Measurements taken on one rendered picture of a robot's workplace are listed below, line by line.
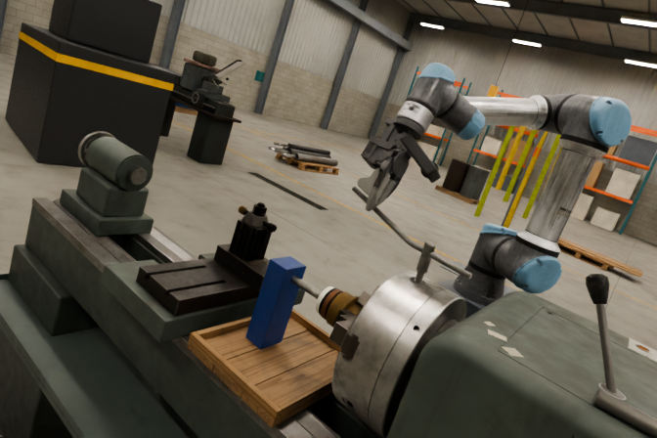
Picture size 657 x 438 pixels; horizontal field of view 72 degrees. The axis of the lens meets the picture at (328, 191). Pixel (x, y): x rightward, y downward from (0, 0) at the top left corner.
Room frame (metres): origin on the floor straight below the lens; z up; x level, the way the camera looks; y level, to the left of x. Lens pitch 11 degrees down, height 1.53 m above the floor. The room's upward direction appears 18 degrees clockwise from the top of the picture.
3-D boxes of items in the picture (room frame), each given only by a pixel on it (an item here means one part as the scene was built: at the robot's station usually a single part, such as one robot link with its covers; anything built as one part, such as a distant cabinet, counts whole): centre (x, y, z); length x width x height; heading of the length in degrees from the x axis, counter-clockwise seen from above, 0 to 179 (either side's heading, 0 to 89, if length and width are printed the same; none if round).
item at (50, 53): (5.42, 3.16, 0.98); 1.81 x 1.22 x 1.95; 47
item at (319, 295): (1.03, -0.03, 1.08); 0.13 x 0.07 x 0.07; 56
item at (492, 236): (1.33, -0.54, 1.27); 0.13 x 0.12 x 0.14; 20
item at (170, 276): (1.21, 0.21, 0.95); 0.43 x 0.18 x 0.04; 146
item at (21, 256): (1.58, 0.74, 0.34); 0.44 x 0.40 x 0.68; 146
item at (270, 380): (1.04, -0.02, 0.89); 0.36 x 0.30 x 0.04; 146
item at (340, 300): (0.97, -0.12, 1.08); 0.09 x 0.09 x 0.09; 56
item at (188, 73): (7.54, 2.69, 0.84); 2.28 x 0.91 x 1.67; 56
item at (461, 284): (1.34, -0.54, 1.15); 0.15 x 0.15 x 0.10
